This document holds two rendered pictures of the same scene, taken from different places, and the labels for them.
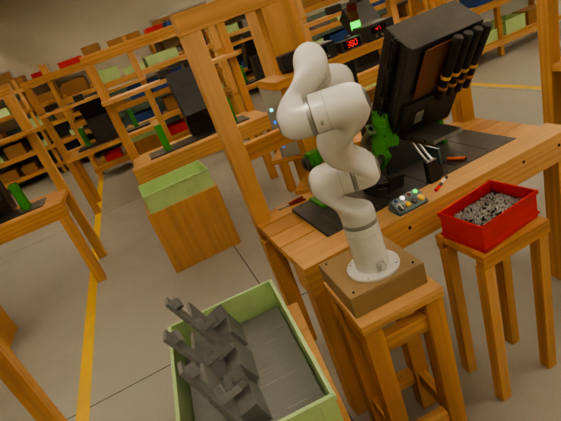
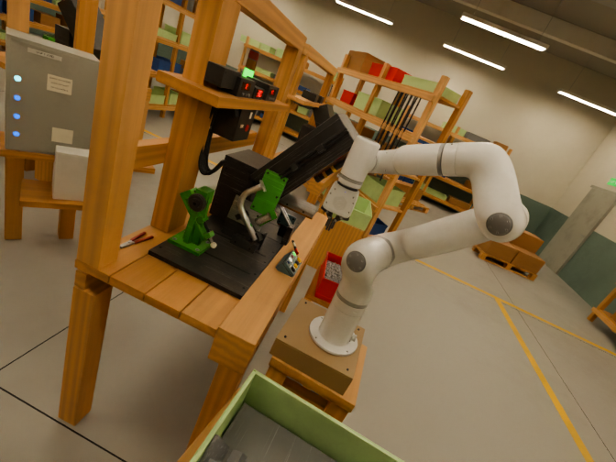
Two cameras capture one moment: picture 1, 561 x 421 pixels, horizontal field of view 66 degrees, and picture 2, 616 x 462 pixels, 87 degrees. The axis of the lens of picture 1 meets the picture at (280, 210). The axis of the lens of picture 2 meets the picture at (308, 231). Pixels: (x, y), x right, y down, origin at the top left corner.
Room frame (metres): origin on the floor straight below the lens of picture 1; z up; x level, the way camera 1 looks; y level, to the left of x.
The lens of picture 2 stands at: (1.19, 0.78, 1.69)
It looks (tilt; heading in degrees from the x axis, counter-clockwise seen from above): 23 degrees down; 289
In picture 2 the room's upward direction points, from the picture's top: 24 degrees clockwise
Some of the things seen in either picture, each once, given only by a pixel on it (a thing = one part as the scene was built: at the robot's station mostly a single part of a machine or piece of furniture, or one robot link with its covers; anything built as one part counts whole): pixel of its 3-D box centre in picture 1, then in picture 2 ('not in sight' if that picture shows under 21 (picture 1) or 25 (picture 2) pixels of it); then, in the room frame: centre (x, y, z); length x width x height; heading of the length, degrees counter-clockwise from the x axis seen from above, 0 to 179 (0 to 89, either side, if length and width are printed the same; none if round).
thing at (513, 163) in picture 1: (442, 201); (290, 261); (1.72, -0.71, 0.82); 1.50 x 0.14 x 0.15; 105
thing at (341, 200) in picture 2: not in sight; (342, 197); (1.48, -0.27, 1.41); 0.10 x 0.07 x 0.11; 15
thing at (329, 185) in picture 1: (341, 194); (361, 271); (1.30, -0.21, 1.24); 0.19 x 0.12 x 0.24; 79
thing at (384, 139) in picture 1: (385, 132); (270, 192); (1.91, -0.59, 1.17); 0.13 x 0.12 x 0.20; 105
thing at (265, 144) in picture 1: (348, 106); (204, 144); (2.35, -0.55, 1.23); 1.30 x 0.05 x 0.09; 105
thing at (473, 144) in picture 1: (401, 175); (248, 230); (1.99, -0.64, 0.89); 1.10 x 0.42 x 0.02; 105
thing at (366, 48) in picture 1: (345, 53); (239, 95); (2.24, -0.58, 1.52); 0.90 x 0.25 x 0.04; 105
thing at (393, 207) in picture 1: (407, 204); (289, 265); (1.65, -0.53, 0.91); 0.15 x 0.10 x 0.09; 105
